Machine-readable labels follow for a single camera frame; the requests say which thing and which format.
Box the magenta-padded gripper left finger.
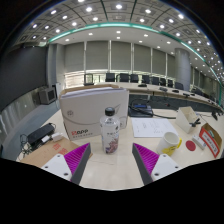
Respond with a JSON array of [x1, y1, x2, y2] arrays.
[[42, 142, 92, 186]]

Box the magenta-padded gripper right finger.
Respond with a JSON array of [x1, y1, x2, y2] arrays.
[[131, 142, 184, 186]]

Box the clear printed water bottle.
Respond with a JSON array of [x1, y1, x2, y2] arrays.
[[99, 106, 121, 155]]

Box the white power adapter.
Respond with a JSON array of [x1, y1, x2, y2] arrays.
[[49, 132, 64, 143]]

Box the white printed paper sheet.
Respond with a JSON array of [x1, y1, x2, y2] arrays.
[[130, 117, 180, 139]]

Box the black flat bag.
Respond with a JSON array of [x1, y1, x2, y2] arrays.
[[26, 122, 57, 151]]

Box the large white cardboard box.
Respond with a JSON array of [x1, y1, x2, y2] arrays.
[[59, 83, 130, 141]]

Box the flat round red coaster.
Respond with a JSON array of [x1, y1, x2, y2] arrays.
[[185, 139, 197, 152]]

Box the small open white box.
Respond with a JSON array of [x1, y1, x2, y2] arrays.
[[175, 105, 203, 135]]

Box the white remote control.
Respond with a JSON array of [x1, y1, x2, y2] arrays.
[[191, 134, 208, 150]]

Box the black stapler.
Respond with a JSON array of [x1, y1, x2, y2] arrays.
[[188, 117, 202, 128]]

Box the open brown cardboard box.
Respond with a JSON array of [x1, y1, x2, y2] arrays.
[[198, 122, 224, 159]]

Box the grey box monitor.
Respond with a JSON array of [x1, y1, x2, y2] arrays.
[[38, 86, 58, 106]]

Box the long curved conference desk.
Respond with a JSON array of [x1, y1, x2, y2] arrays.
[[109, 81, 224, 113]]

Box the row of black office chairs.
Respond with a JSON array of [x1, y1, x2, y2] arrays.
[[83, 72, 204, 96]]

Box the round ceiling lights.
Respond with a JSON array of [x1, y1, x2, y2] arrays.
[[29, 0, 224, 78]]

